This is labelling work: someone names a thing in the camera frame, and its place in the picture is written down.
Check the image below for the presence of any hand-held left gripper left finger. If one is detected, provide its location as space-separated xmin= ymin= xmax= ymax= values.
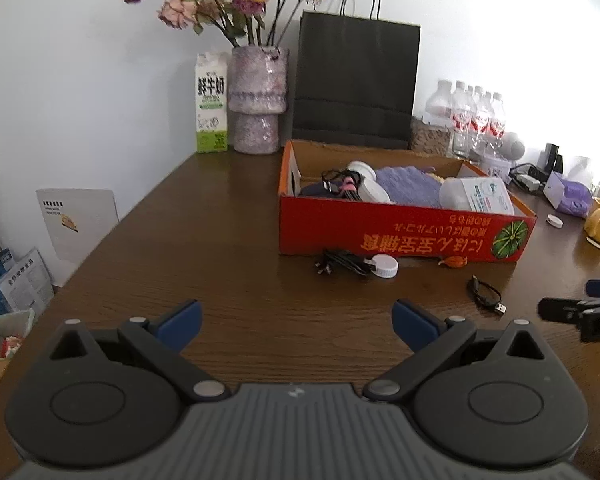
xmin=50 ymin=299 xmax=231 ymax=403

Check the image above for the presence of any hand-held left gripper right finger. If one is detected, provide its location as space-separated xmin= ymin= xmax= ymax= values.
xmin=362 ymin=298 xmax=548 ymax=403

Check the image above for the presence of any red cardboard box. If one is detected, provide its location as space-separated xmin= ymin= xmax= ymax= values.
xmin=278 ymin=139 xmax=537 ymax=263

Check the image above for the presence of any white plastic jar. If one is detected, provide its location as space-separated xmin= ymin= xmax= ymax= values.
xmin=439 ymin=176 xmax=516 ymax=216

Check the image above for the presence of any purple knit pouch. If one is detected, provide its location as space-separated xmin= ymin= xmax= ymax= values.
xmin=374 ymin=166 xmax=443 ymax=208

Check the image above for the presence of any braided cable with pink strap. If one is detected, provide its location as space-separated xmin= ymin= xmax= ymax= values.
xmin=321 ymin=167 xmax=363 ymax=200

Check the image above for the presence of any white round case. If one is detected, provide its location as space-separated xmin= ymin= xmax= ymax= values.
xmin=346 ymin=160 xmax=377 ymax=181

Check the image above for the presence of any dark blue zip case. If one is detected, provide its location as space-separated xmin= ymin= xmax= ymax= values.
xmin=299 ymin=182 xmax=336 ymax=198

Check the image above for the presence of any wooden desktop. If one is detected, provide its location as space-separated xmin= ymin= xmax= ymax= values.
xmin=10 ymin=147 xmax=600 ymax=456

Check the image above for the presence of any white screw jar lid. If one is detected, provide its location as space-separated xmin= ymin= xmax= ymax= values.
xmin=370 ymin=255 xmax=399 ymax=278

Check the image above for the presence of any purple tissue pack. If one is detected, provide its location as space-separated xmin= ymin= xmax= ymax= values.
xmin=542 ymin=171 xmax=593 ymax=217

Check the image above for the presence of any white crumpled bag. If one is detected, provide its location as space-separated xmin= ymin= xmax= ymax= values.
xmin=567 ymin=155 xmax=595 ymax=186

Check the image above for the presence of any white sign board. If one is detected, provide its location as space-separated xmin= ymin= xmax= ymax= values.
xmin=36 ymin=188 xmax=120 ymax=266

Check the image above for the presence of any black upright device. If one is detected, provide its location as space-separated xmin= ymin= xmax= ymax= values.
xmin=542 ymin=143 xmax=563 ymax=176

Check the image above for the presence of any white printed tin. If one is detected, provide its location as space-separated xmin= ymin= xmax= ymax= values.
xmin=480 ymin=152 xmax=512 ymax=181

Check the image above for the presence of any white printed box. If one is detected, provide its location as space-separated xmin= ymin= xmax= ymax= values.
xmin=0 ymin=248 xmax=55 ymax=313

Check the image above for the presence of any white round device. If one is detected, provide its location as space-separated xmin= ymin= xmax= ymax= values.
xmin=497 ymin=132 xmax=527 ymax=161

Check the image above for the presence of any trash bin with clear bag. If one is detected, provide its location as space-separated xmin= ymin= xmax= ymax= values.
xmin=0 ymin=308 xmax=36 ymax=363

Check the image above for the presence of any clear glass cup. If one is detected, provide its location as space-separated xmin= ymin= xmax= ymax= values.
xmin=451 ymin=127 xmax=481 ymax=160

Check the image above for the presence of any clear jar of nuts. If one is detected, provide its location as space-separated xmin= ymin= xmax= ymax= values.
xmin=411 ymin=119 xmax=453 ymax=157

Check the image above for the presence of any clear water bottle red label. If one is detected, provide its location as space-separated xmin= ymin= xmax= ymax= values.
xmin=474 ymin=91 xmax=495 ymax=138
xmin=422 ymin=79 xmax=453 ymax=128
xmin=466 ymin=85 xmax=481 ymax=131
xmin=489 ymin=92 xmax=508 ymax=141
xmin=450 ymin=80 xmax=473 ymax=133

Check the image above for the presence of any white green milk carton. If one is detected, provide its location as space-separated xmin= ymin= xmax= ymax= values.
xmin=195 ymin=51 xmax=229 ymax=154

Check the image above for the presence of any purple textured vase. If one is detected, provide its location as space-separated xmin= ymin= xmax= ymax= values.
xmin=228 ymin=45 xmax=289 ymax=155

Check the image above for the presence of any black paper bag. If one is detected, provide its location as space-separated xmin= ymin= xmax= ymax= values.
xmin=291 ymin=0 xmax=422 ymax=150

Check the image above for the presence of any short black plug cable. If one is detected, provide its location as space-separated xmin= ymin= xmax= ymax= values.
xmin=467 ymin=275 xmax=508 ymax=317

